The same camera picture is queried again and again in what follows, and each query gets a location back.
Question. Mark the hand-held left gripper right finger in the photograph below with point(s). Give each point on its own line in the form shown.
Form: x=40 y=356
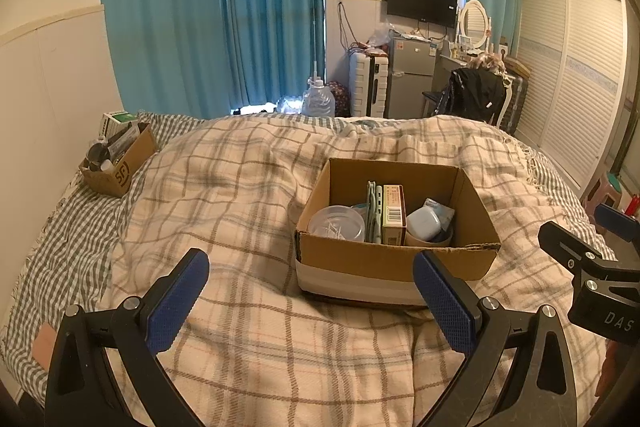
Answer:
x=445 y=302

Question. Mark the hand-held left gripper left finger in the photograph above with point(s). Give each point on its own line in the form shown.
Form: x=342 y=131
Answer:
x=175 y=307

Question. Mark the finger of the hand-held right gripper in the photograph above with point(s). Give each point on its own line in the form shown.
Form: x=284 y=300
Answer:
x=565 y=242
x=615 y=222

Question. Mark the grey tape roll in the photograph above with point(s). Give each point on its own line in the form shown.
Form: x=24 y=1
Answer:
x=415 y=242

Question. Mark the large cardboard box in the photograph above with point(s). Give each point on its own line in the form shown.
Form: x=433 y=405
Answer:
x=380 y=267

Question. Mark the white rounded case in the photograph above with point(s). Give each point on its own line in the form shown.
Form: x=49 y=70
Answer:
x=422 y=224

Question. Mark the teal white packet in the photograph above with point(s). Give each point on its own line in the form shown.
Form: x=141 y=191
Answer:
x=442 y=212

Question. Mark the brown medicine box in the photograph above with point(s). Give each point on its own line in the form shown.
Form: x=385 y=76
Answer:
x=393 y=214

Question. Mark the teal plastic hanger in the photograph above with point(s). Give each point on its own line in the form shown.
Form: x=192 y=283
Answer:
x=374 y=212

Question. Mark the clear round plastic container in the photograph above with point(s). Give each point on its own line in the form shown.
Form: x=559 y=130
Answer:
x=335 y=223

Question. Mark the person's right hand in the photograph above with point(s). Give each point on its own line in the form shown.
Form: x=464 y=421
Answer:
x=607 y=372

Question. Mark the red canister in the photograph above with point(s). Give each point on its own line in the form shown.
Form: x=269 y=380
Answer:
x=633 y=204

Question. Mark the pink plastic stool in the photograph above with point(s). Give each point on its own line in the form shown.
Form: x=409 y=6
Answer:
x=605 y=194

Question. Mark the beige plaid blanket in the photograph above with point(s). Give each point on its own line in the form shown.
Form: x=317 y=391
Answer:
x=240 y=217

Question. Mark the green checkered bed sheet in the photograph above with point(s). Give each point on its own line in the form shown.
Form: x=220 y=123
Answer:
x=65 y=227

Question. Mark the small printed cardboard box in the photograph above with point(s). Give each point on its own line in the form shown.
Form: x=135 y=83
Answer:
x=125 y=172

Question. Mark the white louvred wardrobe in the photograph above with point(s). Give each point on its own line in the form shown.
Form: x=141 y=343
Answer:
x=570 y=82

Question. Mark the dark brown suitcase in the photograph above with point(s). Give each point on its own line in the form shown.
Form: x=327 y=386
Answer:
x=517 y=102

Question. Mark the white chair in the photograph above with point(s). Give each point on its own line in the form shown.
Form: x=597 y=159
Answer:
x=506 y=102

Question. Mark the black round item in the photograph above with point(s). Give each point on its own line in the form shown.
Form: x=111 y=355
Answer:
x=97 y=152

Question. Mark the black jacket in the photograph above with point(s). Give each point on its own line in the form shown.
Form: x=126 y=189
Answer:
x=472 y=94

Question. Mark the green white carton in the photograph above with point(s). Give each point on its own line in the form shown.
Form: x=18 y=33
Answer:
x=117 y=121

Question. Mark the grey dressing table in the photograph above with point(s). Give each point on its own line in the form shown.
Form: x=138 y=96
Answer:
x=445 y=74

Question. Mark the grey refrigerator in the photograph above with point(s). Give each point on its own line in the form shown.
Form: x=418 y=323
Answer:
x=410 y=79

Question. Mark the white ribbed suitcase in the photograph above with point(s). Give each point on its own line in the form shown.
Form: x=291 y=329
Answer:
x=367 y=87

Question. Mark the floral bag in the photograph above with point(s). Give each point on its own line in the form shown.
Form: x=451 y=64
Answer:
x=339 y=99

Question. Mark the clear water jug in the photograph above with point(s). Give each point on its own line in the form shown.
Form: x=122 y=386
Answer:
x=317 y=102

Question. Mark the white oval mirror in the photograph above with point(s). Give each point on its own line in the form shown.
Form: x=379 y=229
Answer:
x=474 y=22

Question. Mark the clear plastic bag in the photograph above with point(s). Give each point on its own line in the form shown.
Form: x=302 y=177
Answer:
x=382 y=34

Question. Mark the thin white pole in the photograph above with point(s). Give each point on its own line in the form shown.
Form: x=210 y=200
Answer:
x=314 y=37

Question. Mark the wide blue curtain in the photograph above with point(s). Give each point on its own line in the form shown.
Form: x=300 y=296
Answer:
x=272 y=7
x=160 y=7

